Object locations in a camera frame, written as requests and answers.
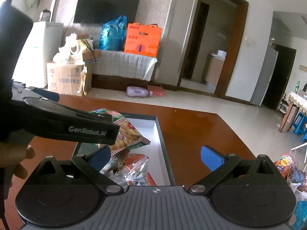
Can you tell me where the grey shallow cardboard box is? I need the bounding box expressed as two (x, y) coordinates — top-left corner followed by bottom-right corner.
(77, 113), (175, 186)

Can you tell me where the person's left hand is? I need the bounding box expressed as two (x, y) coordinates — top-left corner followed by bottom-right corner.
(0, 143), (35, 179)

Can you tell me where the white plastic bags pile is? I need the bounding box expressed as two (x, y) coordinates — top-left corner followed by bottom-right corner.
(53, 33), (85, 64)

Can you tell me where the orange cardboard box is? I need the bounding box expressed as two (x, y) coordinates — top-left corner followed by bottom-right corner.
(124, 23), (162, 57)

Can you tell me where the blue plastic bag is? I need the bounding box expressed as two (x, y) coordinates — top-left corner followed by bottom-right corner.
(99, 16), (127, 51)

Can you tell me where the white pot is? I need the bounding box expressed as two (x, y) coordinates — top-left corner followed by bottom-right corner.
(217, 50), (227, 59)

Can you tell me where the purple detergent bottle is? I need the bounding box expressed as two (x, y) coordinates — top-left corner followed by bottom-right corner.
(126, 86), (153, 98)

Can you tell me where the clear dark snack packet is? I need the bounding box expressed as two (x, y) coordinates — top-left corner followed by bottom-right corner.
(100, 152), (150, 190)

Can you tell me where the blue plastic stool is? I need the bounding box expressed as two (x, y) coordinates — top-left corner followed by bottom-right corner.
(292, 113), (306, 142)

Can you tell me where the lace cloth dining table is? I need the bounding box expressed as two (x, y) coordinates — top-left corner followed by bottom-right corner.
(278, 90), (306, 132)

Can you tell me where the wooden kitchen cabinet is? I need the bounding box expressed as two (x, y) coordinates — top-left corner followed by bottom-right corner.
(203, 54), (225, 87)

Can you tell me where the green shrimp chips bag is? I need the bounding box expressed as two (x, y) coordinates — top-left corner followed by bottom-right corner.
(90, 108), (150, 156)

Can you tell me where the black wall television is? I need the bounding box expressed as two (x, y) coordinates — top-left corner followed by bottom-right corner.
(74, 0), (140, 24)

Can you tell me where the bag of colourful snacks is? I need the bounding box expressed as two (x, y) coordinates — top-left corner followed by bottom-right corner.
(274, 153), (306, 201)

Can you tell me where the white folding rack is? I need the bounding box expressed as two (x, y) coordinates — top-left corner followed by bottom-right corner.
(290, 142), (306, 164)

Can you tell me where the small open cardboard box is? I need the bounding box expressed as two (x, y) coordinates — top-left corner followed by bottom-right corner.
(82, 49), (102, 63)

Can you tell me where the white mini fridge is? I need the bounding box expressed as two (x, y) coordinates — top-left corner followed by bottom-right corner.
(12, 22), (64, 88)

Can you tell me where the white cloth covered cabinet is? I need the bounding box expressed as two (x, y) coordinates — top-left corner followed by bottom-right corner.
(92, 51), (158, 91)

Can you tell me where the orange snack packet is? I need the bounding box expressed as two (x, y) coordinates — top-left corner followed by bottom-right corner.
(122, 154), (156, 186)

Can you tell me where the pink floor mat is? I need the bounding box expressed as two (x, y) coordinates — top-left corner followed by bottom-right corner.
(147, 84), (165, 97)

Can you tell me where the large brown cardboard carton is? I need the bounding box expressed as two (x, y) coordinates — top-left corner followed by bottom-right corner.
(47, 62), (93, 97)

